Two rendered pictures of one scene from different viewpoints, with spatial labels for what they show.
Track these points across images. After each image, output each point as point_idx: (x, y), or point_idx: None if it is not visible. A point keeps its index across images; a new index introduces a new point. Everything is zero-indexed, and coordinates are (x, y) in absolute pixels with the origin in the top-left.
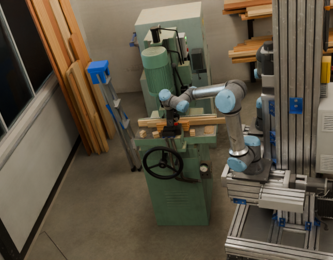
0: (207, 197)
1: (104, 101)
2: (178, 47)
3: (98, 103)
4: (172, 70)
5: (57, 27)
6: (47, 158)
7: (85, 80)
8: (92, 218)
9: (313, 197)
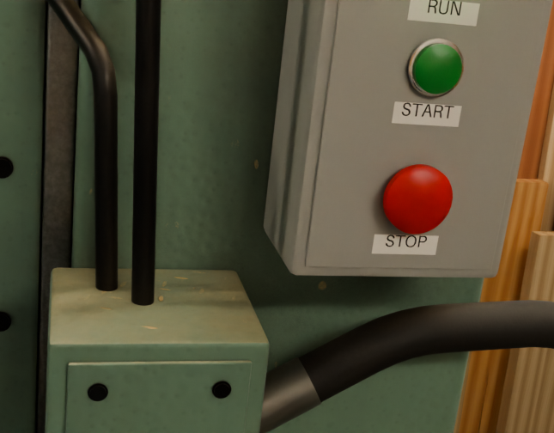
0: None
1: (552, 429)
2: (285, 66)
3: (504, 411)
4: (40, 287)
5: None
6: None
7: (516, 283)
8: None
9: None
